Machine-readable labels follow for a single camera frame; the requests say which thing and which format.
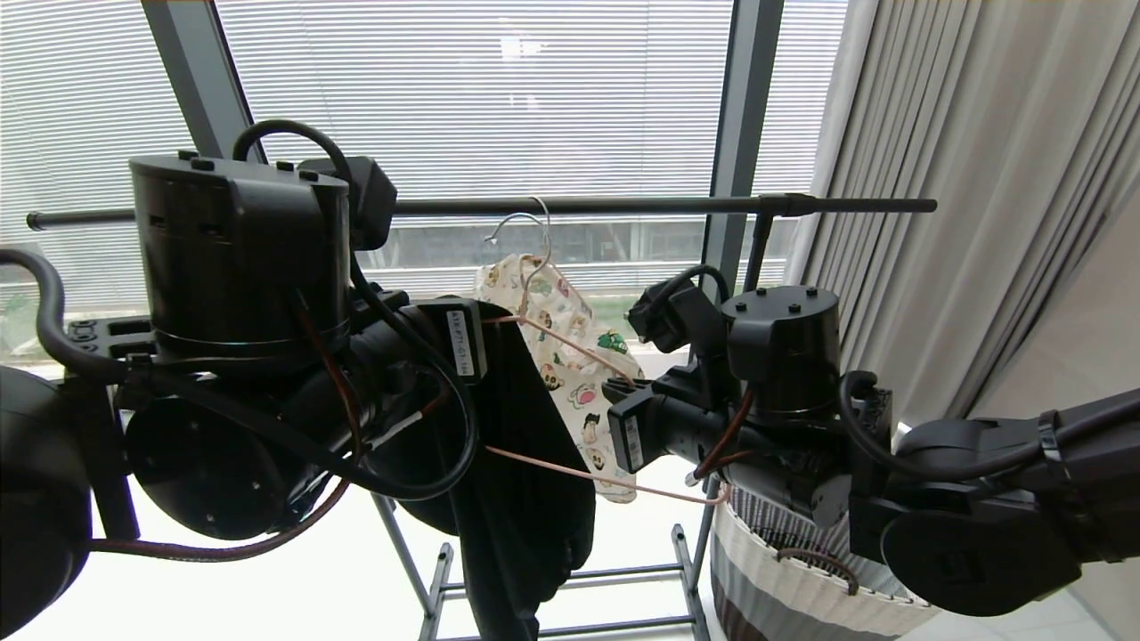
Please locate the black clothes rack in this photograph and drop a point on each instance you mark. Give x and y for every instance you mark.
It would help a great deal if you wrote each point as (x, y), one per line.
(623, 206)

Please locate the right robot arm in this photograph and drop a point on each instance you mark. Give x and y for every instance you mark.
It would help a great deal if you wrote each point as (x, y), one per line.
(980, 534)

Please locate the cream printed garment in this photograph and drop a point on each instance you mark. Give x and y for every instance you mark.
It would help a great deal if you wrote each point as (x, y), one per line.
(579, 374)

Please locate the window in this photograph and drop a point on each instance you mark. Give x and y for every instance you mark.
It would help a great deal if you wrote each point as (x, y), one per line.
(534, 89)

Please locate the pink clothes hanger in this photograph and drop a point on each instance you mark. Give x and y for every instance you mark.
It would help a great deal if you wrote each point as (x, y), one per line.
(545, 214)
(579, 349)

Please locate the black garment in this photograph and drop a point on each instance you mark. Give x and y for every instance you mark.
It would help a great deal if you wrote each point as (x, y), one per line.
(525, 481)

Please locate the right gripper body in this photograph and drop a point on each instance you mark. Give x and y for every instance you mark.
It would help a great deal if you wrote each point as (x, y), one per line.
(677, 427)

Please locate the beige curtain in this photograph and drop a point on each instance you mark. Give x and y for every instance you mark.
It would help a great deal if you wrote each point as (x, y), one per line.
(980, 178)

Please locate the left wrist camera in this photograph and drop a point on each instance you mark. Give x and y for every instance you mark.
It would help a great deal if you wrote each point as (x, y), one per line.
(370, 200)

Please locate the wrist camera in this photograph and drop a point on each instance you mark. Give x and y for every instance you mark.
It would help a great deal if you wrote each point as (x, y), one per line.
(370, 200)
(690, 320)

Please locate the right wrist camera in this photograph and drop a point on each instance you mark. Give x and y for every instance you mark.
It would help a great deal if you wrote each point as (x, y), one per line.
(690, 320)

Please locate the white laundry basket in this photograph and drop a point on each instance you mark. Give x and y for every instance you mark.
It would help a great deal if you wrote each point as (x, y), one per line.
(757, 570)

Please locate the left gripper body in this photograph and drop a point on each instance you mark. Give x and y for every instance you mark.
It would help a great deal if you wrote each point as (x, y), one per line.
(419, 356)

